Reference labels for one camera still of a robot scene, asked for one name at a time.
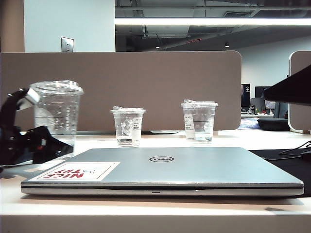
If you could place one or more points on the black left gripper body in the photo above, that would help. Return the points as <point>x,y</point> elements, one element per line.
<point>17,145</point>

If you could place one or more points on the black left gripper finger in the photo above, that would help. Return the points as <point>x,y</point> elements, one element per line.
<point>48,148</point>
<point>9,104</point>

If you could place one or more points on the tall clear plastic lidded cup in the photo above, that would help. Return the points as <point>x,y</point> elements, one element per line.
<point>58,116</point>

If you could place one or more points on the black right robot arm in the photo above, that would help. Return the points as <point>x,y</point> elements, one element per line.
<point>291,91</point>

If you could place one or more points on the short clear plastic lidded cup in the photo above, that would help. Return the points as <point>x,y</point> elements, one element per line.
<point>125,126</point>

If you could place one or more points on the silver Dell laptop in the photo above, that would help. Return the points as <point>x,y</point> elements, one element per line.
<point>194,167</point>

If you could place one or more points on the clear lidded cup white label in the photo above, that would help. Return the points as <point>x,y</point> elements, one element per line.
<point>200,121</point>

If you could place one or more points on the wide brown desk divider panel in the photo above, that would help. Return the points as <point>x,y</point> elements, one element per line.
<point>145,80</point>

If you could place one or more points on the red lit ceiling sign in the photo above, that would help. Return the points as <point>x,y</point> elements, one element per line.
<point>194,40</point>

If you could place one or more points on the white ceiling light strip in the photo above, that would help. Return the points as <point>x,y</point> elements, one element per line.
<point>194,21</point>

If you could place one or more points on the black sign with numeral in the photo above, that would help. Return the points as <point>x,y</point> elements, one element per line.
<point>246,94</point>

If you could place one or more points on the black ceiling spot lamp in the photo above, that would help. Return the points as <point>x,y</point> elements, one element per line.
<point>226,44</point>

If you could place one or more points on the dark computer monitor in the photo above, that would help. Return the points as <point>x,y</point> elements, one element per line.
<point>259,91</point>

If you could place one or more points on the black cushion seat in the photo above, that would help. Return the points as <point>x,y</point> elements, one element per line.
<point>271,123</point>

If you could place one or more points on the black mouse pad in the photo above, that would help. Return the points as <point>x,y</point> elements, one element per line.
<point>291,165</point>

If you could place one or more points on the brown divider panel white edge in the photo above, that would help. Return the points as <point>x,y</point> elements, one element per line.
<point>300,58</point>

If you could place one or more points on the silver divider mounting rail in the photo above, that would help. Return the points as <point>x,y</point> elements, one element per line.
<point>97,132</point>

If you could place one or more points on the metal wall switch plate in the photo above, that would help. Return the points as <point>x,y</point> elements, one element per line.
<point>67,44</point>

